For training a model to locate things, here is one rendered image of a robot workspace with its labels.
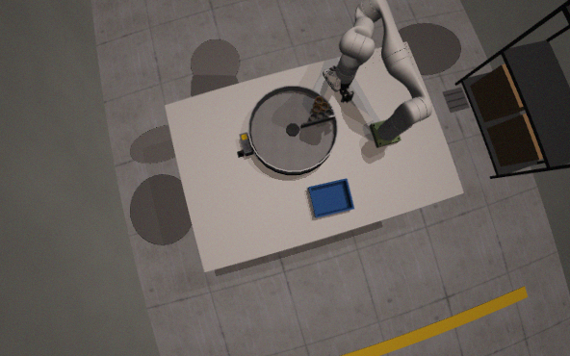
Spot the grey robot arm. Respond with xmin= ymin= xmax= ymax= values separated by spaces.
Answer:
xmin=323 ymin=0 xmax=432 ymax=140

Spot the blue shallow tray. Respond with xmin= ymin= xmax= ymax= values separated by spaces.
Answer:
xmin=308 ymin=179 xmax=353 ymax=217

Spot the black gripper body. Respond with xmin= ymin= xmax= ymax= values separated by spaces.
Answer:
xmin=341 ymin=81 xmax=352 ymax=91

